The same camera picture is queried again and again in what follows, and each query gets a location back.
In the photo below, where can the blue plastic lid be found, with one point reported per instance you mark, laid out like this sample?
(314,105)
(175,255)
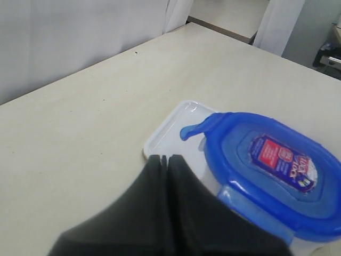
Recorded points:
(273,175)

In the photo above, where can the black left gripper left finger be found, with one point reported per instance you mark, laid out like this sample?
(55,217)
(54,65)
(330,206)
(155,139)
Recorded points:
(137,223)

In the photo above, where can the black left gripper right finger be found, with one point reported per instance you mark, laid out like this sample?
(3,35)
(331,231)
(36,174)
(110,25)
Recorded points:
(203,225)

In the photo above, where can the white rectangular tray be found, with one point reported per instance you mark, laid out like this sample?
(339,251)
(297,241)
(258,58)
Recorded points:
(166,140)

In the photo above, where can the background equipment right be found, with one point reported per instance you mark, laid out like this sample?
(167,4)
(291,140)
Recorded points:
(327,59)

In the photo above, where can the white curtain panel right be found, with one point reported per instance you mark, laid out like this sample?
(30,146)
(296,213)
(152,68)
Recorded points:
(277,25)

